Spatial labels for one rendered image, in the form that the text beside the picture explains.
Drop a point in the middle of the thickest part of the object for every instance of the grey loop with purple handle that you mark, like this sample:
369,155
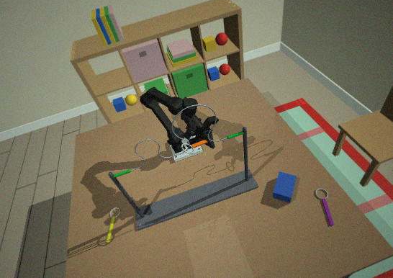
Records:
325,206

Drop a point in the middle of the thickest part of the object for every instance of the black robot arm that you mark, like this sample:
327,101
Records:
152,97

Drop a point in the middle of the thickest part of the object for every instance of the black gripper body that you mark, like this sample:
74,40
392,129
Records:
203,127

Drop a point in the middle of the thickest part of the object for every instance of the blue rectangular block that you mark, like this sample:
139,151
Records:
284,187

